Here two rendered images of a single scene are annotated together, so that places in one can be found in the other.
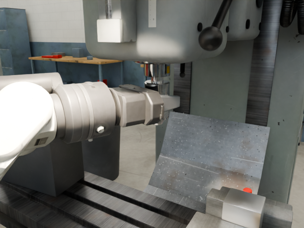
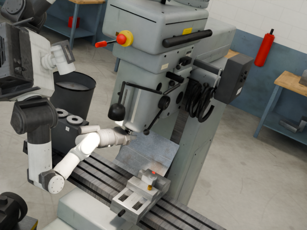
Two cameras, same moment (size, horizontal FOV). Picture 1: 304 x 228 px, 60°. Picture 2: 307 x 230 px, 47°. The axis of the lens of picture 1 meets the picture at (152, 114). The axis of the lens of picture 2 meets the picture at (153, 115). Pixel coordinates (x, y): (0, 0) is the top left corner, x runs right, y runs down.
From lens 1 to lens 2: 1.30 m
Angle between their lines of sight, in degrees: 12
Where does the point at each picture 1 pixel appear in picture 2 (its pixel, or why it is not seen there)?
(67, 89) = (102, 133)
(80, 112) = (105, 141)
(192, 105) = not seen: hidden behind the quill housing
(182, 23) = (140, 125)
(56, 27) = not seen: outside the picture
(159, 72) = not seen: hidden behind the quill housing
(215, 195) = (142, 171)
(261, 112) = (177, 138)
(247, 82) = (174, 122)
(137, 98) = (122, 137)
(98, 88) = (111, 133)
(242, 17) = (166, 112)
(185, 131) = (140, 135)
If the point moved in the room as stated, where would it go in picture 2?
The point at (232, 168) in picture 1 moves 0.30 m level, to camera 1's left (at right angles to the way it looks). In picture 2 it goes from (158, 159) to (108, 149)
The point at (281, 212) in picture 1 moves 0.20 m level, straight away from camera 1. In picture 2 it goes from (161, 181) to (177, 165)
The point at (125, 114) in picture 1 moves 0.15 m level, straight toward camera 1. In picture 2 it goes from (117, 142) to (118, 160)
